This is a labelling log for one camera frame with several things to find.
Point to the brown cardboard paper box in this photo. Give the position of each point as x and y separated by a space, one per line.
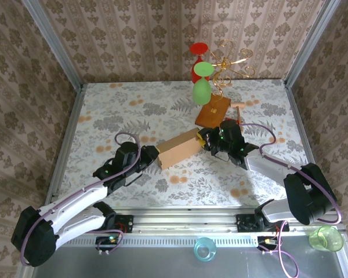
178 150

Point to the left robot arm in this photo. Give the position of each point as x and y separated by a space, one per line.
75 199

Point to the brown wooden rack base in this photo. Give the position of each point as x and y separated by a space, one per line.
213 114

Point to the wooden mallet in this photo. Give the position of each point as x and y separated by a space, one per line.
237 110

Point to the green wine glass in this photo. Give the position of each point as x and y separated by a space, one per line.
202 92

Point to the small black controller board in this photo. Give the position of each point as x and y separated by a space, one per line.
104 241
266 241

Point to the red wine glass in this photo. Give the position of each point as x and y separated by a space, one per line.
198 48

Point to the grey metal shelf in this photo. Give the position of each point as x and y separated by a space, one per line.
162 263

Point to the blue plastic cup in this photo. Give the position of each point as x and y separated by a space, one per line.
205 249

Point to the green plastic cup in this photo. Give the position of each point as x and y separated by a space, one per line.
326 239

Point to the aluminium table side rail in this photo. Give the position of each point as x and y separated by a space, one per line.
303 127
71 127

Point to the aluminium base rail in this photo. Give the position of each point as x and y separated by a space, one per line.
185 221

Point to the aluminium frame post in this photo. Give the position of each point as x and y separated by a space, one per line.
54 43
309 43

